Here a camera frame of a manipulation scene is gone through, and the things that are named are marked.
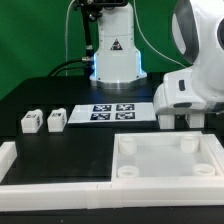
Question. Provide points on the black camera pole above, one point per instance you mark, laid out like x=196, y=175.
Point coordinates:
x=90, y=11

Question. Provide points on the white U-shaped fence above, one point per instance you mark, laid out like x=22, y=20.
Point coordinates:
x=128, y=193

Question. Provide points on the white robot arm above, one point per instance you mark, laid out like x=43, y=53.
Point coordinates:
x=198, y=32

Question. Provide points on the white marker sheet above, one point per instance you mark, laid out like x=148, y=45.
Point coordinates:
x=118, y=112

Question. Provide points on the white square tabletop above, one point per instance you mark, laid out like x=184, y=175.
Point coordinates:
x=166, y=155

